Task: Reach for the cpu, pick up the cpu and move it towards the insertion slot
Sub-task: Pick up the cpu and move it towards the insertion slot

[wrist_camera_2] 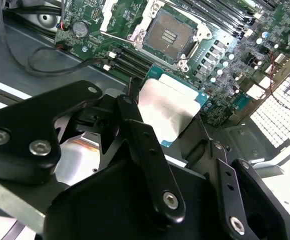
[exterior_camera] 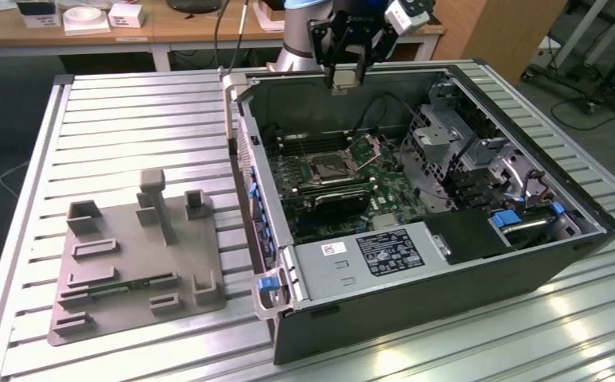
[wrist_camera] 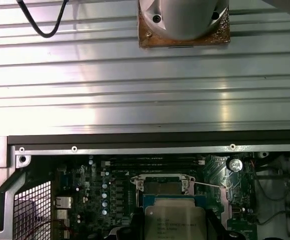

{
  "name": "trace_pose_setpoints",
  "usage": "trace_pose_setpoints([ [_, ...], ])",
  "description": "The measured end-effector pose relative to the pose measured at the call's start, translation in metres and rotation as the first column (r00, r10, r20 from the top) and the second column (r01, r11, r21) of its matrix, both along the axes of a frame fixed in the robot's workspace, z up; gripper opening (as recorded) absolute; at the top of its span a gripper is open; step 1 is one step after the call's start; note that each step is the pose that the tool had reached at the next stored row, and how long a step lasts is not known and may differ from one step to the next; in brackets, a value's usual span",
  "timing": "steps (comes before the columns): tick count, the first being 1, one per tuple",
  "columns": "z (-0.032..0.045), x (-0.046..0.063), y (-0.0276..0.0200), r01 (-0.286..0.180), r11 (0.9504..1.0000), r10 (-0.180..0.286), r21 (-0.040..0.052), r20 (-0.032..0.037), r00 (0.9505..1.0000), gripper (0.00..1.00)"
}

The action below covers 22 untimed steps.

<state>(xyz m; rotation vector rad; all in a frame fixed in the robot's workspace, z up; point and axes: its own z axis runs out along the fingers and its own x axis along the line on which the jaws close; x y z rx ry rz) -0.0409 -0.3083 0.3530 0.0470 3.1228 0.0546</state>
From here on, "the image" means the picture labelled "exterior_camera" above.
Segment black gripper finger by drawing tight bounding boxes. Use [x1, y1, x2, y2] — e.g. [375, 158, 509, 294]
[356, 28, 399, 87]
[309, 21, 352, 90]

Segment silver CPU green edge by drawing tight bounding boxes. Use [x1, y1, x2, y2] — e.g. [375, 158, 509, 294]
[331, 71, 363, 96]

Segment black RAM slot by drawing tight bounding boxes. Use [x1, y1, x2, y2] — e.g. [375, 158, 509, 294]
[287, 189, 373, 200]
[291, 177, 371, 187]
[276, 136, 351, 146]
[279, 145, 352, 154]
[292, 181, 372, 191]
[277, 141, 352, 150]
[293, 185, 372, 195]

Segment CPU socket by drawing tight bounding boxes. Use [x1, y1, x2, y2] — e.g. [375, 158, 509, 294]
[305, 153, 363, 181]

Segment blue expansion slot latch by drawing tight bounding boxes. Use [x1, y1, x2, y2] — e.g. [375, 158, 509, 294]
[247, 166, 261, 200]

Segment small open cardboard box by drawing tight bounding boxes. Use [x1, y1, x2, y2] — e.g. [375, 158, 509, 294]
[252, 0, 288, 33]

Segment metal socket cover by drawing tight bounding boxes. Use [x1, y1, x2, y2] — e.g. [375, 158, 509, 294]
[344, 133, 388, 171]

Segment grey metal drive cage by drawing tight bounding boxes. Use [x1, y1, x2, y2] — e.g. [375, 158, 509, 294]
[397, 75, 533, 210]

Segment brown wooden cabinet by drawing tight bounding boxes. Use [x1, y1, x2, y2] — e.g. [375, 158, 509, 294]
[431, 0, 571, 75]

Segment green motherboard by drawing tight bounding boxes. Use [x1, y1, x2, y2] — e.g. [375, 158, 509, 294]
[263, 129, 429, 246]

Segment black round object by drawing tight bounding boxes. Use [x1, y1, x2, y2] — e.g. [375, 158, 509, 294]
[165, 0, 223, 13]

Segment black graphics card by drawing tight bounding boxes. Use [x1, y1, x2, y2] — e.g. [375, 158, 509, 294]
[295, 190, 372, 236]

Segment small silver chipset heatsink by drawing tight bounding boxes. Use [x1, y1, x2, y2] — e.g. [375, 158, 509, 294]
[373, 213, 412, 231]

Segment black wheeled equipment stand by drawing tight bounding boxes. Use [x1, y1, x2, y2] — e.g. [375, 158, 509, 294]
[519, 0, 615, 116]

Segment black plastic cover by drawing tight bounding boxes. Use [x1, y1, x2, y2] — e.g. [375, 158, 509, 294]
[421, 207, 515, 267]

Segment hard disk in blue carrier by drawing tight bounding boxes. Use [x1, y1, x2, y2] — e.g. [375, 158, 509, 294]
[488, 201, 571, 248]

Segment white round holder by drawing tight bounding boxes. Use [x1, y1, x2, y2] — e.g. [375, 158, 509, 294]
[61, 6, 111, 37]

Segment grey power supply unit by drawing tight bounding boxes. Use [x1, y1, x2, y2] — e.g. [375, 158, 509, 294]
[293, 221, 455, 300]

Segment white box black label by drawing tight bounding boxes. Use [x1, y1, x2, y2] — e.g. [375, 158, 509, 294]
[17, 0, 57, 29]

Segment grey parts rack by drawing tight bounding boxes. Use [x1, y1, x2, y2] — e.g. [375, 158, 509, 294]
[44, 169, 228, 348]

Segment black open PC case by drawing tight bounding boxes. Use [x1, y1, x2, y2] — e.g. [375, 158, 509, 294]
[221, 65, 615, 366]

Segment green RAM stick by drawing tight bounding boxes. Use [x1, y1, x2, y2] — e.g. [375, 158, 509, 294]
[87, 279, 152, 298]

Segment black wire in case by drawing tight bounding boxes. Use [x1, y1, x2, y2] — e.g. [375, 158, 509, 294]
[352, 92, 415, 132]

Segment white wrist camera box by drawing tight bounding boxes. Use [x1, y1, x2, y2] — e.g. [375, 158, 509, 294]
[383, 0, 431, 33]

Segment black camera mounting bracket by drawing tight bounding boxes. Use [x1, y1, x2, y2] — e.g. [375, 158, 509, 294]
[397, 0, 431, 18]

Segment black wire bundle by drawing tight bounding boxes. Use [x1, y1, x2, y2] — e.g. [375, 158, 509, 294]
[516, 169, 555, 208]

